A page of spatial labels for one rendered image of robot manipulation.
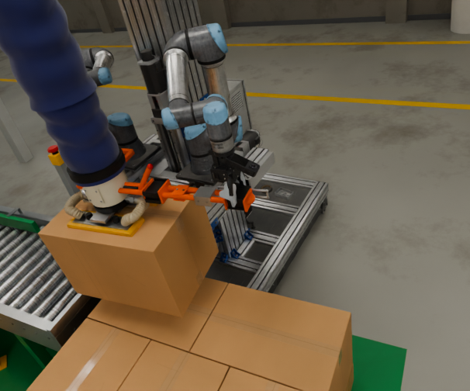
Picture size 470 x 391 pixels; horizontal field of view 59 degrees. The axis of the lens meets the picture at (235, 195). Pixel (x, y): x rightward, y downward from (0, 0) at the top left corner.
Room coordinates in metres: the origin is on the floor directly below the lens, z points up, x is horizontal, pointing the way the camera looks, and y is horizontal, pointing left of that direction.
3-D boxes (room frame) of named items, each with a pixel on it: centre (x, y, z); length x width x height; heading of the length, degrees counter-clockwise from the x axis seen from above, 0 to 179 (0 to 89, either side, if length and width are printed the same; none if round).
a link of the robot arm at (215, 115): (1.20, 0.00, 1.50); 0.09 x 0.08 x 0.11; 176
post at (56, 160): (2.35, 1.01, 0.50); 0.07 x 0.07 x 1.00; 57
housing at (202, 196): (1.25, 0.10, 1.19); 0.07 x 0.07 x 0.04; 60
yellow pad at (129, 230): (1.40, 0.55, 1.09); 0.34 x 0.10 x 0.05; 60
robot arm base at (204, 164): (1.72, 0.10, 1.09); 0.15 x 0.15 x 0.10
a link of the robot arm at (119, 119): (2.03, 0.50, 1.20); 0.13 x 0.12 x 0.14; 93
